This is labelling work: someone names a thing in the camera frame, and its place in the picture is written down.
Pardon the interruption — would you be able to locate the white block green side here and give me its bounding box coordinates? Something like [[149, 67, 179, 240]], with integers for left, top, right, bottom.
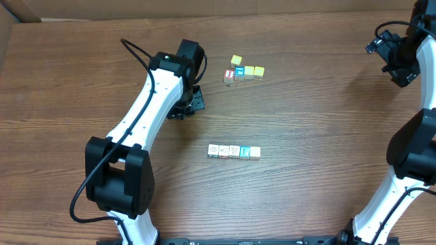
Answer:
[[207, 144, 219, 158]]

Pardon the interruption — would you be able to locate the yellow block row end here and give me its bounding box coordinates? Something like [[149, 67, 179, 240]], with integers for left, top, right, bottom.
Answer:
[[253, 66, 265, 80]]

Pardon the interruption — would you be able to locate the white block red side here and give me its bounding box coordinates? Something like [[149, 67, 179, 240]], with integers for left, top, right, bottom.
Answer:
[[218, 145, 230, 159]]

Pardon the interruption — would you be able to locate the blue letter P block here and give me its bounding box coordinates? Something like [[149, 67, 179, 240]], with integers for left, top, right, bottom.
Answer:
[[239, 146, 251, 159]]

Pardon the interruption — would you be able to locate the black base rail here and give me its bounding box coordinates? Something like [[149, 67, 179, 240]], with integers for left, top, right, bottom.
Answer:
[[96, 234, 401, 245]]

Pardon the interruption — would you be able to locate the yellow block middle row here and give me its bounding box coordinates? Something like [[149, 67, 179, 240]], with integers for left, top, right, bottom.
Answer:
[[244, 66, 255, 80]]

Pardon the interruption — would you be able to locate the lone yellow block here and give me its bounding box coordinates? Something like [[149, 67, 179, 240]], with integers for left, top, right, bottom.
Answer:
[[249, 146, 261, 160]]

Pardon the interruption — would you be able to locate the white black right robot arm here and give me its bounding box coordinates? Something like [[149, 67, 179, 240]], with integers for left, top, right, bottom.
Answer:
[[325, 0, 435, 244]]

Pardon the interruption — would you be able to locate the red letter I block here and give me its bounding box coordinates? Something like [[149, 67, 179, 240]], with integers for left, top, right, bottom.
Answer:
[[223, 69, 234, 86]]

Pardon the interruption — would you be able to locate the yellow block far top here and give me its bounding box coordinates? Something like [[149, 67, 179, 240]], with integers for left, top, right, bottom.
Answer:
[[230, 54, 243, 68]]

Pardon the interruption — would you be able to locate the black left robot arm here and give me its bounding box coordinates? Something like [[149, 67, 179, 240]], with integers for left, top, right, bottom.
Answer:
[[78, 39, 207, 244]]

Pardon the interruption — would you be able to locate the white letter W block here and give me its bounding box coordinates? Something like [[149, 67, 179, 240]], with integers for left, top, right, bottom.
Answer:
[[228, 145, 240, 159]]

